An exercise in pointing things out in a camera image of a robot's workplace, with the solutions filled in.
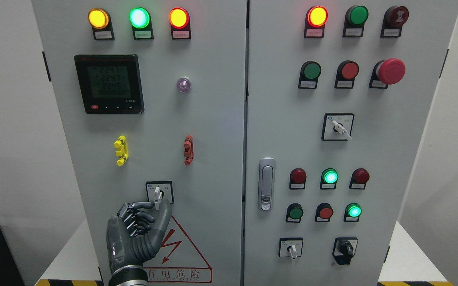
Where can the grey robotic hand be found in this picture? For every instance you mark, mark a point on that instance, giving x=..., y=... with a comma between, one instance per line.
x=134, y=236

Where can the white rotary switch door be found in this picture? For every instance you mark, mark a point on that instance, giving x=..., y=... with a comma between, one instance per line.
x=158, y=191

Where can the robot forearm black silver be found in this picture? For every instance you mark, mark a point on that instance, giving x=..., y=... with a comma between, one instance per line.
x=131, y=275

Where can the small clear bulb light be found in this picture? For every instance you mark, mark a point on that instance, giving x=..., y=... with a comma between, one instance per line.
x=184, y=84

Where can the green lit indicator light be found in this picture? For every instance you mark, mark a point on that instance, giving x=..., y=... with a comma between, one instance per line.
x=140, y=20

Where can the red-rimmed yellow indicator light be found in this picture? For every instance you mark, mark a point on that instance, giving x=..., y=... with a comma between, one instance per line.
x=179, y=20

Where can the red electric hazard warning sticker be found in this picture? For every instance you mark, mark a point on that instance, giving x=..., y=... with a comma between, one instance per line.
x=178, y=260

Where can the left grey cabinet door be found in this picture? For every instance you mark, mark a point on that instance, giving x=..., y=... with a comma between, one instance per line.
x=208, y=193

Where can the grey cabinet door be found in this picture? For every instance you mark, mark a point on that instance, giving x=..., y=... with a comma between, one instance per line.
x=286, y=123
x=208, y=193

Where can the black digital power meter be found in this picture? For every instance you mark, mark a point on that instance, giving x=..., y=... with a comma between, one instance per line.
x=110, y=83

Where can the green push button lower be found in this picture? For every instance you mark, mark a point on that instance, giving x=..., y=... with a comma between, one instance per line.
x=294, y=213

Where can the dark red indicator left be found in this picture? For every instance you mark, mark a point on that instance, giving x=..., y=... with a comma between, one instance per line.
x=297, y=179

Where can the dark red indicator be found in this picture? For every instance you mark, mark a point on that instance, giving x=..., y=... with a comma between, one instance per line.
x=297, y=179
x=359, y=179

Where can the red push button lower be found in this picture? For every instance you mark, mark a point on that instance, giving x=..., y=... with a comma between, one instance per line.
x=324, y=212

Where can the red push button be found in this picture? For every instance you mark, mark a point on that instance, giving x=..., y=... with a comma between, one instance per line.
x=324, y=212
x=346, y=74

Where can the green lit indicator middle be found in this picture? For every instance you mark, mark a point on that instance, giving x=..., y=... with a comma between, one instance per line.
x=328, y=179

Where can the yellow indicator light top left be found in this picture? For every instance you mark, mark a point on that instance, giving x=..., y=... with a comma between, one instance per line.
x=101, y=24

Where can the green lit push button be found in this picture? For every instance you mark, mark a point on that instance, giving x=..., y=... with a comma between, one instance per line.
x=352, y=212

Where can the dark red indicator right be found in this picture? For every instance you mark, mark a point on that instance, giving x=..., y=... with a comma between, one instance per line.
x=359, y=179

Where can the green push button upper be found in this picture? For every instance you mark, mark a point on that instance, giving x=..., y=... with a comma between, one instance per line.
x=309, y=74

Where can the right grey cabinet door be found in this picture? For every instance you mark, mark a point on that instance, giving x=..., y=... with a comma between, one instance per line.
x=286, y=123

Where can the red push button upper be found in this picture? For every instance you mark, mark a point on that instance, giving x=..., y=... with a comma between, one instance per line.
x=346, y=74

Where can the red lit indicator right door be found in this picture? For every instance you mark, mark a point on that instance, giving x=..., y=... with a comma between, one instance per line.
x=315, y=20

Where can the red emergency stop button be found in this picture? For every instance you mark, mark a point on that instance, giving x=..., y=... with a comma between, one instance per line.
x=387, y=72

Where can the green unlit indicator top right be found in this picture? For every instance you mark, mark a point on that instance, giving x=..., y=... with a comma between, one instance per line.
x=355, y=18

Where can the dark red buzzer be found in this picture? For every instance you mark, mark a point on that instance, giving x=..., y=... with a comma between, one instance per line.
x=394, y=19

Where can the silver door handle lock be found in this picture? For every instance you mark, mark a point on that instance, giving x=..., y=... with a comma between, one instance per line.
x=266, y=183

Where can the white rotary switch lower right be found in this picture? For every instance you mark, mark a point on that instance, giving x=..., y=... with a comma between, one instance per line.
x=290, y=247

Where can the white rotary switch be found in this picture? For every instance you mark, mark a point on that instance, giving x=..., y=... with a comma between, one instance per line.
x=290, y=247
x=337, y=127

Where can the black rotary selector switch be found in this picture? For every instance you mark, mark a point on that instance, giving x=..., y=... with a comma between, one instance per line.
x=344, y=249

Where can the white rotary switch upper right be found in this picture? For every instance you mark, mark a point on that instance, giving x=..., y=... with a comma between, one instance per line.
x=337, y=127

